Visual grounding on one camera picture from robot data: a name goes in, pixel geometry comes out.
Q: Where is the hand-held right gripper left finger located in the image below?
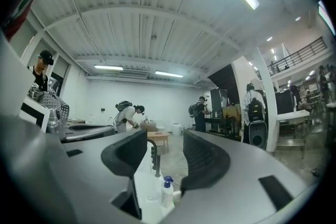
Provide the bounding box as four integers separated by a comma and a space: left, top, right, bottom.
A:
2, 123, 148, 224

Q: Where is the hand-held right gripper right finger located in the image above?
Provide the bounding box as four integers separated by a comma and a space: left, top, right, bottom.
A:
167, 130, 316, 224

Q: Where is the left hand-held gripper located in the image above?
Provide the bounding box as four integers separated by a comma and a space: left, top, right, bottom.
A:
0, 30, 64, 141

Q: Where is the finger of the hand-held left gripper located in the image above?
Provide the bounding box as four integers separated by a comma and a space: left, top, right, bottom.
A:
60, 123, 118, 143

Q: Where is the white bathtub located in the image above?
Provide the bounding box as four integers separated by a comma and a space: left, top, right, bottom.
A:
133, 151, 184, 221

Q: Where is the white bottle with blue cap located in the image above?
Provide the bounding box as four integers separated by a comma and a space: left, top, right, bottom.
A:
160, 176, 175, 209

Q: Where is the brown cardboard carton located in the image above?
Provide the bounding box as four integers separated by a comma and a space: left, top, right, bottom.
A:
140, 120, 158, 132

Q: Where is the person's red shirt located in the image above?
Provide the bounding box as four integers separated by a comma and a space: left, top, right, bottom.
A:
0, 0, 36, 42

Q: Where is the wooden bench table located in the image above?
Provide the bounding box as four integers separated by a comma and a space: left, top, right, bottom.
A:
146, 131, 171, 156

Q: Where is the tall black cabinet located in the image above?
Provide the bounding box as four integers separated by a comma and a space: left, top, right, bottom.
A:
209, 88, 228, 113

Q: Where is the white table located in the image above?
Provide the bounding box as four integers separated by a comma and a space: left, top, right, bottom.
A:
275, 109, 311, 145

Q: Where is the black equipment case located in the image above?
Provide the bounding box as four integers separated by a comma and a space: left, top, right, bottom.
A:
275, 91, 295, 115

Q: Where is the black mezzanine railing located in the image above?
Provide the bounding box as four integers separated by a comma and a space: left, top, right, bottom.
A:
266, 36, 328, 76

